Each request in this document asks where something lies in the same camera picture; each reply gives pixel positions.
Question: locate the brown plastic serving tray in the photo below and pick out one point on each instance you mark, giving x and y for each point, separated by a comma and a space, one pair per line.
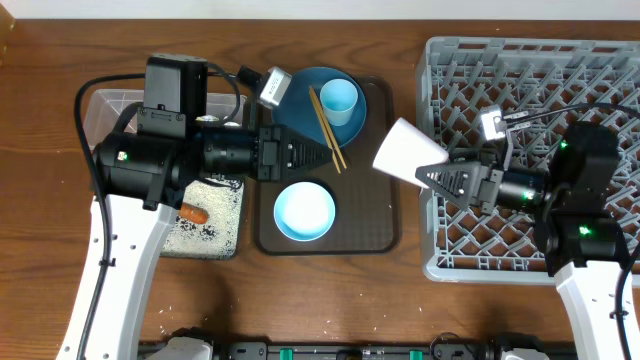
366, 220

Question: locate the light blue bowl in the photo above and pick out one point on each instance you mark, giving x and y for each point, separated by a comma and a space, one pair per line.
304, 211

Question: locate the dark blue plate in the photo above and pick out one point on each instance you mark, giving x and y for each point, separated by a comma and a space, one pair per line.
297, 112

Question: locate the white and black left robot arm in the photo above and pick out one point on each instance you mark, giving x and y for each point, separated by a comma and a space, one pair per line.
140, 171

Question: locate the pink plastic cup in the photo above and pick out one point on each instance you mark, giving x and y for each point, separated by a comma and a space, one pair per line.
404, 149

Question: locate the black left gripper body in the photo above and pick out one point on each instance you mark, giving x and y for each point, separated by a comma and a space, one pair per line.
264, 152

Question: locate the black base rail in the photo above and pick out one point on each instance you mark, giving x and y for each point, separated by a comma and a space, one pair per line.
196, 343

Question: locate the clear plastic bin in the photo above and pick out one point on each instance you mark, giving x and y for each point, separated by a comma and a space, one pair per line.
106, 105

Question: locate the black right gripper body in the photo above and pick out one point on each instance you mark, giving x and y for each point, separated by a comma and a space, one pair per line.
491, 188

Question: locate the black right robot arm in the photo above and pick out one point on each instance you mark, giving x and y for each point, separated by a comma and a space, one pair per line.
584, 247

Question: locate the orange carrot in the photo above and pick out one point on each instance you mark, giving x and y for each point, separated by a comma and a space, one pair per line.
193, 214

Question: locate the grey dishwasher rack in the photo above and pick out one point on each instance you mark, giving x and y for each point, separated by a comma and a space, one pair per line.
566, 80

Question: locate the light blue plastic cup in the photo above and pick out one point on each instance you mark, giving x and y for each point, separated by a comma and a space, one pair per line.
338, 98

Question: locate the black plastic bin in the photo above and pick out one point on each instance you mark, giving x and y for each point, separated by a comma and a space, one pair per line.
235, 220

